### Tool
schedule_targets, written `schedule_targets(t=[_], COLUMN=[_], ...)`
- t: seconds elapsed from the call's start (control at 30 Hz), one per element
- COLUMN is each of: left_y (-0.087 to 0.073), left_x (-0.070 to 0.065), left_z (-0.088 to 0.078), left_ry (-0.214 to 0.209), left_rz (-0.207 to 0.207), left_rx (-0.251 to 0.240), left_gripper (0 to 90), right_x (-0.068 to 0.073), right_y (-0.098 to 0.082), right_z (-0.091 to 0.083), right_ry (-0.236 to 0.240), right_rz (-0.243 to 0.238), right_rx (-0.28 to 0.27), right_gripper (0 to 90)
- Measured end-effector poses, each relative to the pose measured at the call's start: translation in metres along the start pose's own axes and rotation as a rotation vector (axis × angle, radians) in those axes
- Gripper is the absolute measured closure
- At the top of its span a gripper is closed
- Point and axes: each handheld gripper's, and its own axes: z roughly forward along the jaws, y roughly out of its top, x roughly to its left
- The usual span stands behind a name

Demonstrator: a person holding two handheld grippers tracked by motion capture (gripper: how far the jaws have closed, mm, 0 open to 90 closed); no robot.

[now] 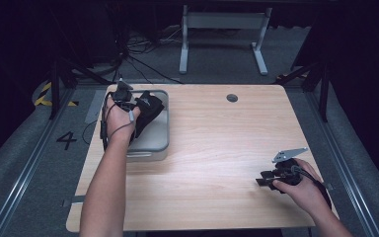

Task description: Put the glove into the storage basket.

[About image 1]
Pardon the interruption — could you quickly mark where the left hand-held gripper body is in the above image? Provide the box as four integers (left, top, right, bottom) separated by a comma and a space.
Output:
111, 78, 136, 112

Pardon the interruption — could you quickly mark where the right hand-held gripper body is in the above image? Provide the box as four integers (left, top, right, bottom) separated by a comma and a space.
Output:
268, 146, 310, 193

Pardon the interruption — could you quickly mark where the black garment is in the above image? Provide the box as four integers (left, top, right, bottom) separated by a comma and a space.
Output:
132, 90, 166, 139

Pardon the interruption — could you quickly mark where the white plastic bin grey rim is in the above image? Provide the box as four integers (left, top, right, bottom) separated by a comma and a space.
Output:
103, 89, 171, 163

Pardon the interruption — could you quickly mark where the person's left hand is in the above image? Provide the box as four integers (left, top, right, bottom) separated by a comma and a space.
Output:
104, 96, 142, 143

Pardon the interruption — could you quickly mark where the person's right hand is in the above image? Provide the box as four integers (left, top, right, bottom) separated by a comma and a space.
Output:
271, 158, 328, 215

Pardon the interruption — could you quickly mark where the grey floor tape strip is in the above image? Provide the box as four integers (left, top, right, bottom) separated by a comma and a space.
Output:
84, 89, 109, 124

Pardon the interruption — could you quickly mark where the black metal stand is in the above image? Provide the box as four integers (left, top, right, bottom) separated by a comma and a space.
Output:
47, 58, 114, 120
273, 59, 331, 123

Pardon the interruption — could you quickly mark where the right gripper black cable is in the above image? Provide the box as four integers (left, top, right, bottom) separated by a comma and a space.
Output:
290, 165, 333, 209

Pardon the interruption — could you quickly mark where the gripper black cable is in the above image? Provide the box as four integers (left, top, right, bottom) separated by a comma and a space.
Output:
100, 93, 138, 153
290, 165, 333, 209

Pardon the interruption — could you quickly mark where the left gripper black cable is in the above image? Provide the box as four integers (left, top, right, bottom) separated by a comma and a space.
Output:
100, 93, 138, 153

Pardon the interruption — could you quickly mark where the tangle of floor cables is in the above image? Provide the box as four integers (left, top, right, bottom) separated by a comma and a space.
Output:
112, 24, 183, 85

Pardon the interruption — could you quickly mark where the aluminium floor rail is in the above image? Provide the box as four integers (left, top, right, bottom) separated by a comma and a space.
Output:
0, 88, 77, 237
303, 88, 379, 237

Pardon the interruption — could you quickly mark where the grey metal table frame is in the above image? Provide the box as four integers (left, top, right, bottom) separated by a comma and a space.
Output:
178, 4, 273, 76

